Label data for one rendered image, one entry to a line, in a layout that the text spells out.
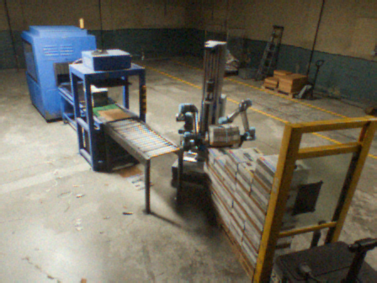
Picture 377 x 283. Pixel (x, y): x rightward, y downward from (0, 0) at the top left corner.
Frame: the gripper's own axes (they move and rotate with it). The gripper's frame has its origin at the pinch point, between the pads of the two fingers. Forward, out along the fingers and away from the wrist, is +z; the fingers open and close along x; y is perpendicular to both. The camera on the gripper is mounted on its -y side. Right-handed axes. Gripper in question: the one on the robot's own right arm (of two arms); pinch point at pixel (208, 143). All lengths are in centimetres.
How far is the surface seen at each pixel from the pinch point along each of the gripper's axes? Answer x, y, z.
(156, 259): -78, -107, -88
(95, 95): 166, 64, -140
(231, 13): 765, 343, 380
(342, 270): -209, -62, 30
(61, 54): 296, 144, -201
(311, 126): -206, 48, -1
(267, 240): -182, -43, -18
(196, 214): -17, -90, -23
